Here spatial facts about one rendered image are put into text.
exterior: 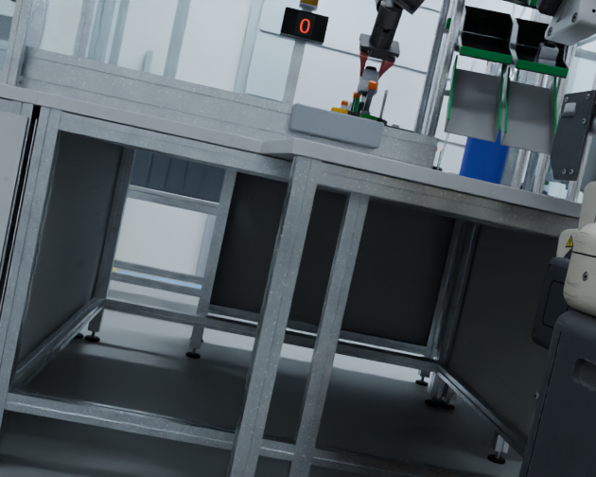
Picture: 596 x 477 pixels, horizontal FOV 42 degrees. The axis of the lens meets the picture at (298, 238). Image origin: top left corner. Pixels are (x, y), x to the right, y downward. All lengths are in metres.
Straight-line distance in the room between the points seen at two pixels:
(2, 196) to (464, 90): 1.20
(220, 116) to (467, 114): 0.65
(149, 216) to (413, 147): 3.82
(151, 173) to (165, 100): 2.05
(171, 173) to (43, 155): 2.09
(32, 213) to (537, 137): 1.26
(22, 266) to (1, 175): 0.21
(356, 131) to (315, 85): 3.84
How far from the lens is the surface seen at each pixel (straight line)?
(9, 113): 1.86
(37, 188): 1.83
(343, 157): 1.42
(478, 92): 2.16
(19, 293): 1.85
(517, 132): 2.10
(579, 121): 1.46
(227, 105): 1.84
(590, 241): 1.09
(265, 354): 1.45
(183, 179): 3.86
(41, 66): 1.92
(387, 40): 1.99
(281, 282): 1.43
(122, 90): 1.87
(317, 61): 5.65
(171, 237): 5.55
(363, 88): 2.02
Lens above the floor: 0.77
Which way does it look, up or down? 4 degrees down
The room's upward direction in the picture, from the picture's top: 12 degrees clockwise
